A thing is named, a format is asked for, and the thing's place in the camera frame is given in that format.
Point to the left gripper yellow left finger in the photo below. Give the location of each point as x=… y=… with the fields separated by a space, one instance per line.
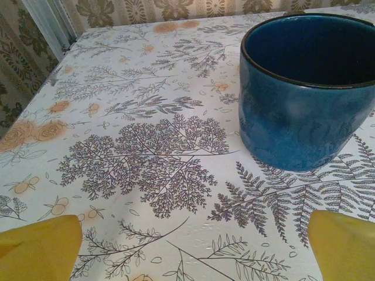
x=38 y=251

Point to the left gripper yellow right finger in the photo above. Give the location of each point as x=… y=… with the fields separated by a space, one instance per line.
x=342 y=248

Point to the dark blue ceramic mug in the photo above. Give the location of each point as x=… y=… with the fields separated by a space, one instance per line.
x=299 y=117

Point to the floral patterned table cover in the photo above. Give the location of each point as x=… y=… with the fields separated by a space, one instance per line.
x=146 y=146

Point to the aluminium frame post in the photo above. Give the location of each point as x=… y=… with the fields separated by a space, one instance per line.
x=49 y=26

